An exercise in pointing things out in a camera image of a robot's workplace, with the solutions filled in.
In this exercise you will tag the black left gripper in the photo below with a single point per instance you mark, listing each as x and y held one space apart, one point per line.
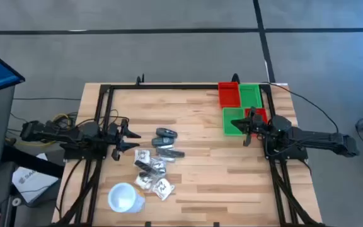
118 138

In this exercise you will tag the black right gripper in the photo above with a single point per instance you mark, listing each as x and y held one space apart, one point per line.
257 124

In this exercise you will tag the small silver foil pack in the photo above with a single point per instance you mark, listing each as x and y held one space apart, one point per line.
168 159

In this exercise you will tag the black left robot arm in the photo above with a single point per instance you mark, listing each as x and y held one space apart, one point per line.
58 134

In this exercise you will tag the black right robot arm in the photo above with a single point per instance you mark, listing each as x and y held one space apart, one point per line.
320 138

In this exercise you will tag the green plastic basket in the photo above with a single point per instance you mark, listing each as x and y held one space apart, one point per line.
250 96
228 130

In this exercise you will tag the red plastic basket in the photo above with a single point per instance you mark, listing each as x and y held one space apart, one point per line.
228 94
261 112

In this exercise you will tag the white plastic cup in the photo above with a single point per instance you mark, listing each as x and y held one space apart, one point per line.
123 197

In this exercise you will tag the white printed paper booklet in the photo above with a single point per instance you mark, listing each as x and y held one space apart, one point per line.
31 186

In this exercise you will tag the white tape roll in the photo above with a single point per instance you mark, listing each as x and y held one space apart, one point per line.
16 201

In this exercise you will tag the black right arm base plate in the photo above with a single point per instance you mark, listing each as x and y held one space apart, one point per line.
295 154

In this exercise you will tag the black frame foot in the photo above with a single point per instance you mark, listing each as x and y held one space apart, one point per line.
235 78
140 79

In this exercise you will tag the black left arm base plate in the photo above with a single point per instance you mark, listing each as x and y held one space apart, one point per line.
74 155

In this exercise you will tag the black aluminium frame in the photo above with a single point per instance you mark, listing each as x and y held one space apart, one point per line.
169 86

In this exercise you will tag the small black bracket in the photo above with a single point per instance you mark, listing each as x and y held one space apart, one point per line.
216 224
147 224

